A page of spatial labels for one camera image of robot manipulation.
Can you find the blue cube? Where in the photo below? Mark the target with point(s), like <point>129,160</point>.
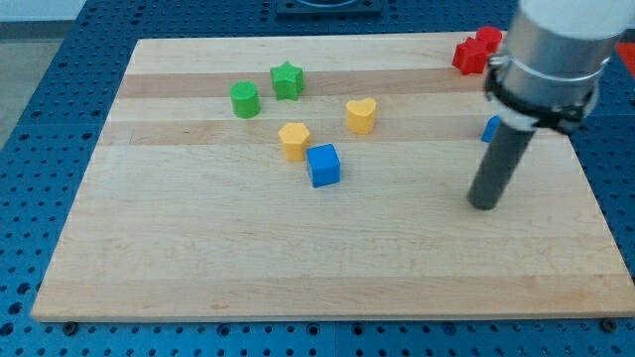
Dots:
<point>323,165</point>

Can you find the yellow hexagon block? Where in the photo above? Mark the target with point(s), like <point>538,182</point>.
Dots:
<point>295,138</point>

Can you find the yellow heart block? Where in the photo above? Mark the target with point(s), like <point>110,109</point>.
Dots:
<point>360,115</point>

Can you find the red cylinder block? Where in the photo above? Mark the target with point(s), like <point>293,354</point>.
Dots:
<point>490,36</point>

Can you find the green cylinder block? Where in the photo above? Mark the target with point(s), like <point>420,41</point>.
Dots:
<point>245,99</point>

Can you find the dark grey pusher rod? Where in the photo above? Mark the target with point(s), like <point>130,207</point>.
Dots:
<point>500,161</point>

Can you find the blue block behind rod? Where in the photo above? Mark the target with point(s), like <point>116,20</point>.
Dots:
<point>490,129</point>

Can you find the green star block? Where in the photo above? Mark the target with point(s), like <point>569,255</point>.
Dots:
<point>287,81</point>

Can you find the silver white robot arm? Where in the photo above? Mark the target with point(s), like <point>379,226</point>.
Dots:
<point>547,70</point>

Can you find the red star block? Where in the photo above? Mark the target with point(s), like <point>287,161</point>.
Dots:
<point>471,56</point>

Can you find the wooden board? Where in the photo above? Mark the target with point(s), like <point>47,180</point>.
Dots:
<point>188,213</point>

